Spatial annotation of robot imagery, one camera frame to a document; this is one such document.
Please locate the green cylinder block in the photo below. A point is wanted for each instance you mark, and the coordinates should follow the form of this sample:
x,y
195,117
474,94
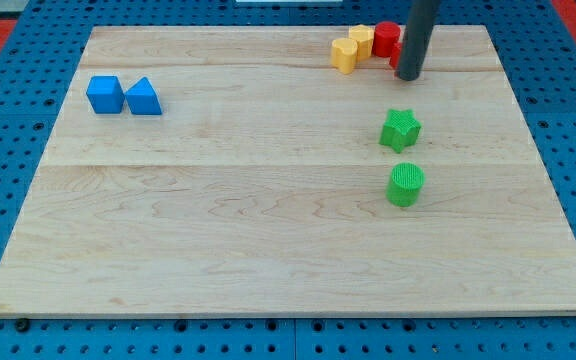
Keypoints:
x,y
404,185

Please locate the yellow hexagon block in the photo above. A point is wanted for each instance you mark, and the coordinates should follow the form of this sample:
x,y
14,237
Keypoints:
x,y
364,37

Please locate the green star block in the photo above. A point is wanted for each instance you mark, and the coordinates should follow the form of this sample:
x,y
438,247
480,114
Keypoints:
x,y
400,129

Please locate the red cylinder block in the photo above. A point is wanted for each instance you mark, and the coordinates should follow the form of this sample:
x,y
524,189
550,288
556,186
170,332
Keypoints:
x,y
386,35

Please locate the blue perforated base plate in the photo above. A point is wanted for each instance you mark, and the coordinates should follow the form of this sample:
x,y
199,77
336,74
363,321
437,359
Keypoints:
x,y
537,48

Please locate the yellow heart block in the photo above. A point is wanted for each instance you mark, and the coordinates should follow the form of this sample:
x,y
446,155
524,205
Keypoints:
x,y
343,55

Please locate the blue triangular prism block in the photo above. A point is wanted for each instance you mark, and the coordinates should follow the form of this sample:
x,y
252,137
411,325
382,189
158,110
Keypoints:
x,y
142,98

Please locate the light wooden board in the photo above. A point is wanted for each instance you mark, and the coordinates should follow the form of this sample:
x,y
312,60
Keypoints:
x,y
260,191

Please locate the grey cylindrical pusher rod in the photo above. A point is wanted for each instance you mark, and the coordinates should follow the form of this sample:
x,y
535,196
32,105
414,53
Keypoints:
x,y
418,31

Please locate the red block behind rod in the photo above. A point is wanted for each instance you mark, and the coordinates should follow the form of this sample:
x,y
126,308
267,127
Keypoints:
x,y
395,55

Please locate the blue cube block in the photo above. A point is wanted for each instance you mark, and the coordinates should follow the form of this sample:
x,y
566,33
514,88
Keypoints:
x,y
105,94

